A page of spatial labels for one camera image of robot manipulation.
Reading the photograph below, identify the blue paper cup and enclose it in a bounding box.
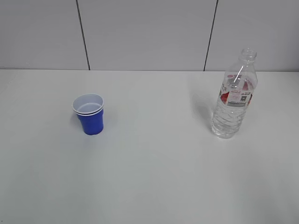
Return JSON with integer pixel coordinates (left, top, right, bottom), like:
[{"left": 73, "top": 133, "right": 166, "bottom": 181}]
[{"left": 72, "top": 93, "right": 104, "bottom": 135}]

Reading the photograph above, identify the clear water bottle red label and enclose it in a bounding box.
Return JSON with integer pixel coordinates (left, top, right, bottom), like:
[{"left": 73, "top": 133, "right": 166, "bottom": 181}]
[{"left": 211, "top": 48, "right": 258, "bottom": 139}]

